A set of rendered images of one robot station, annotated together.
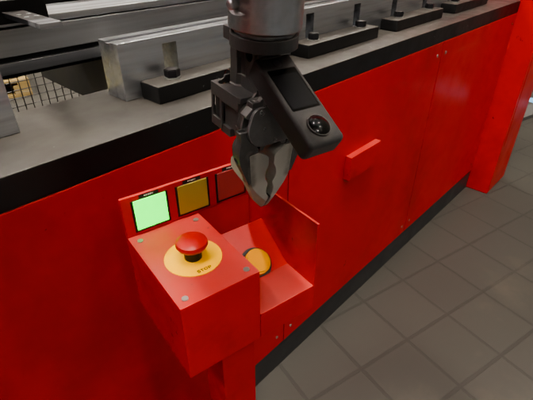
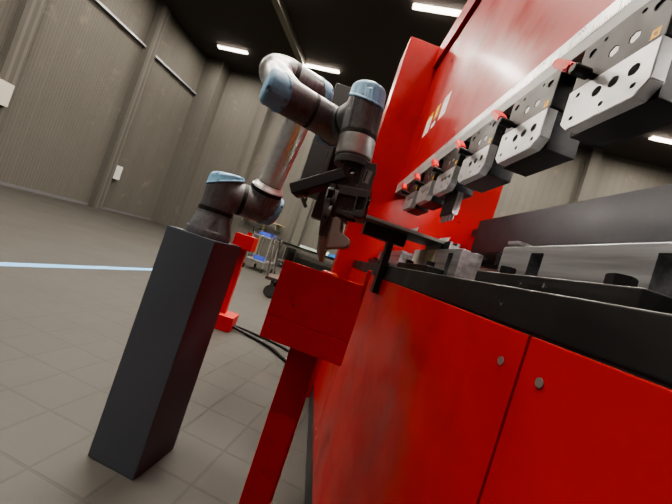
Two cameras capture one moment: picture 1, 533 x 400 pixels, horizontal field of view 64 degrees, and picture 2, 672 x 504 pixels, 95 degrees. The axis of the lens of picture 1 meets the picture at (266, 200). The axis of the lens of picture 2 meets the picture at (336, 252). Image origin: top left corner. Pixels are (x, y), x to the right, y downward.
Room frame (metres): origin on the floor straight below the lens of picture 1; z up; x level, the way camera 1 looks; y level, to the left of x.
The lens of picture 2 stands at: (0.90, -0.43, 0.84)
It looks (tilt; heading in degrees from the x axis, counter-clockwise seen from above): 1 degrees up; 134
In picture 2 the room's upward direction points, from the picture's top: 18 degrees clockwise
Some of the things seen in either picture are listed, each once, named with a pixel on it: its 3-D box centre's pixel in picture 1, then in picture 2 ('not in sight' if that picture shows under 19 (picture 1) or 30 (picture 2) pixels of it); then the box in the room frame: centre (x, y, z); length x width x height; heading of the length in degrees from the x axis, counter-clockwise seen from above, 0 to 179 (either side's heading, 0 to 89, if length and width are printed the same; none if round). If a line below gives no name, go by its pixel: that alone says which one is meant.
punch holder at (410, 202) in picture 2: not in sight; (419, 195); (0.11, 0.84, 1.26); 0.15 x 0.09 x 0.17; 137
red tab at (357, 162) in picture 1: (362, 159); not in sight; (1.06, -0.27, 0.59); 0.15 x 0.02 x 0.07; 137
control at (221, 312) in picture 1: (222, 257); (323, 299); (0.45, 0.06, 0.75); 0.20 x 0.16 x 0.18; 126
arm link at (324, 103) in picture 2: not in sight; (332, 124); (0.35, 0.01, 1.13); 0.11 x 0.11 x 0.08; 73
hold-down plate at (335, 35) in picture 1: (337, 39); not in sight; (1.11, -0.18, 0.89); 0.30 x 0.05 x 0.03; 137
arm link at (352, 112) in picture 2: not in sight; (362, 114); (0.45, 0.00, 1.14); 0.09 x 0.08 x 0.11; 163
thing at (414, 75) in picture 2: not in sight; (411, 235); (-0.18, 1.34, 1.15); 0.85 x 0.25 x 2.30; 47
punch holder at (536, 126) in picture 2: not in sight; (541, 127); (0.69, 0.29, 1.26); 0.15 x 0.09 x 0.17; 137
